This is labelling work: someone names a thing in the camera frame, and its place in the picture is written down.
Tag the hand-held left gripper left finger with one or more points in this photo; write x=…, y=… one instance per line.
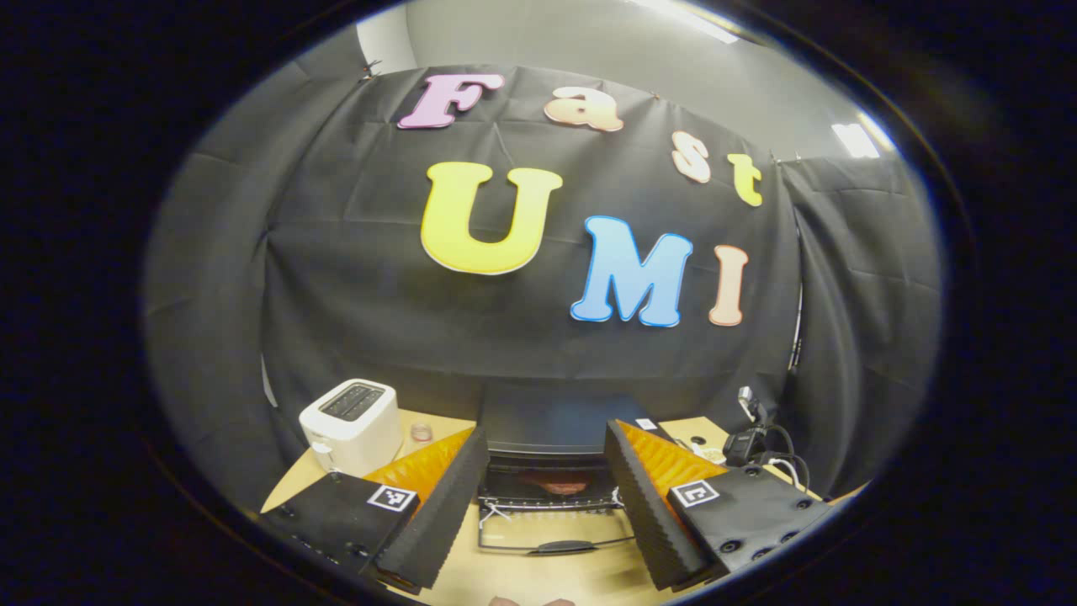
x=446, y=513

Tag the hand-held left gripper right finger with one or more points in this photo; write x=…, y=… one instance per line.
x=639, y=513

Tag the red-brown meat piece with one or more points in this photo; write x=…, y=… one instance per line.
x=559, y=484

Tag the black electric oven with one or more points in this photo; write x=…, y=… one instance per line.
x=555, y=425

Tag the clear plastic water bottle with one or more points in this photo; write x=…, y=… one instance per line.
x=421, y=433

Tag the black power adapter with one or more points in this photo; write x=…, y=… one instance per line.
x=742, y=444

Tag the white toaster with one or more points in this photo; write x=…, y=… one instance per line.
x=349, y=429

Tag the black backdrop cloth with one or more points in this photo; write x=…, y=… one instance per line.
x=379, y=295

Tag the ceiling light panel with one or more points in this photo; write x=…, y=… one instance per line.
x=854, y=140

